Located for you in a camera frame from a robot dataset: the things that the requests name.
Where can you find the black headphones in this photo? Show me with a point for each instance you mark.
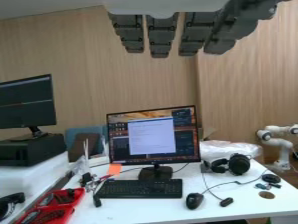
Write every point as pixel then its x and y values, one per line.
pixel 238 164
pixel 9 203

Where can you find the blue chair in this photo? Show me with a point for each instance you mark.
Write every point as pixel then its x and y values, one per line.
pixel 86 133

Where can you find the small white jointed device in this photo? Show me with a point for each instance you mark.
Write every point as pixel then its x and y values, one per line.
pixel 278 141

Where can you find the black keyboard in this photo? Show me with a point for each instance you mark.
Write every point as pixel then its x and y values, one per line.
pixel 140 188

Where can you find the white foam box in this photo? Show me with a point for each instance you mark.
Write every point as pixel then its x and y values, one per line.
pixel 30 176

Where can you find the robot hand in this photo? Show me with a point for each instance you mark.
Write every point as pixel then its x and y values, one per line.
pixel 161 36

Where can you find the black case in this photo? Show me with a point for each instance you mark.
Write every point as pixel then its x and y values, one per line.
pixel 30 150

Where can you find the red tray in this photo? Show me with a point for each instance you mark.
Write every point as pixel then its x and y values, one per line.
pixel 54 205

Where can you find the white desk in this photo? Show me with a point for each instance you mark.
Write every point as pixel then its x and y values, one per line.
pixel 239 213

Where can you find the black desk monitor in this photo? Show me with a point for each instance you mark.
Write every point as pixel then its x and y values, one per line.
pixel 150 135

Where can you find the black computer mouse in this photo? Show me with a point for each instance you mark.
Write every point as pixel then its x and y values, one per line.
pixel 194 201

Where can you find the clear plastic bag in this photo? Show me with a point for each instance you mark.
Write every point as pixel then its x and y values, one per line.
pixel 226 148

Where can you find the orange sticky note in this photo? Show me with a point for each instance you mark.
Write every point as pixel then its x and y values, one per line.
pixel 114 169

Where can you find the large black monitor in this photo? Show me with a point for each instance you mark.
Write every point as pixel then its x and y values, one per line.
pixel 26 101

